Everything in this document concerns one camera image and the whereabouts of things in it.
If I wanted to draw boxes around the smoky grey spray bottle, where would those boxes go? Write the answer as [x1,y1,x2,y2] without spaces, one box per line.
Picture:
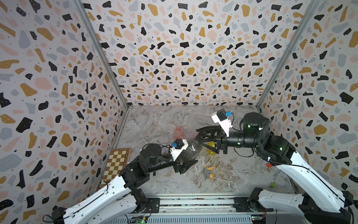
[178,137,203,163]

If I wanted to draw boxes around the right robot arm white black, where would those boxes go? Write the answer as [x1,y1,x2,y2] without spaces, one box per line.
[195,110,354,224]

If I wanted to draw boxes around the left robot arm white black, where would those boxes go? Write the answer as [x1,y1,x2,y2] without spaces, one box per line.
[47,139,199,224]

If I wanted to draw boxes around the orange grey spray nozzle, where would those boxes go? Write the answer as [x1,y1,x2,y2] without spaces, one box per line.
[203,165,215,180]

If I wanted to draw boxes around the pink spray bottle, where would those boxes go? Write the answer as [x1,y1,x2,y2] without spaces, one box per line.
[172,126,185,141]

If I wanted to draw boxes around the wooden chessboard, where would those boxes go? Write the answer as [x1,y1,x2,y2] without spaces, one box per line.
[100,148,130,188]

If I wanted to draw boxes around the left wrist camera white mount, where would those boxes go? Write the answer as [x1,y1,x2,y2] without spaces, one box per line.
[170,139,189,161]

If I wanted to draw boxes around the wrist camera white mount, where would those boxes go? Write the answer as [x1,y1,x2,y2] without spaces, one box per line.
[211,109,233,137]
[170,139,189,161]

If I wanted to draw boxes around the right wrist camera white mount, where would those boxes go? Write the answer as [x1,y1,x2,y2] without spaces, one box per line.
[211,109,233,137]

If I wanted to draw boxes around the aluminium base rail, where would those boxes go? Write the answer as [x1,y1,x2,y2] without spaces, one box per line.
[106,193,317,224]

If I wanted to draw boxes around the aluminium corner post left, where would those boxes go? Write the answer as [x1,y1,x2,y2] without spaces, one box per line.
[72,0,129,111]

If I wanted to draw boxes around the aluminium corner post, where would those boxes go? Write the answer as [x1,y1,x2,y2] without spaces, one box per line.
[256,0,321,110]
[72,0,129,111]

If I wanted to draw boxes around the aluminium corner post right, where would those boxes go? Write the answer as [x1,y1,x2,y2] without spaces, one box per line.
[256,0,321,110]

